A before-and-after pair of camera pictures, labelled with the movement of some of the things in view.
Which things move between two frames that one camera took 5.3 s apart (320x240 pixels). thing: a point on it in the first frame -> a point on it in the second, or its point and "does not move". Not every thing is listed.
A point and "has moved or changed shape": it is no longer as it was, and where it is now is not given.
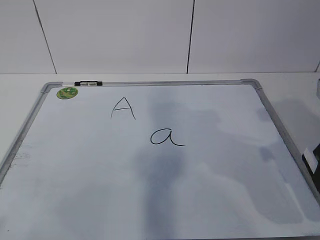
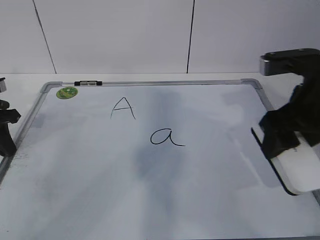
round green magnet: (67, 93) does not move
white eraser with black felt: (311, 162) has moved or changed shape
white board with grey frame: (157, 160) does not move
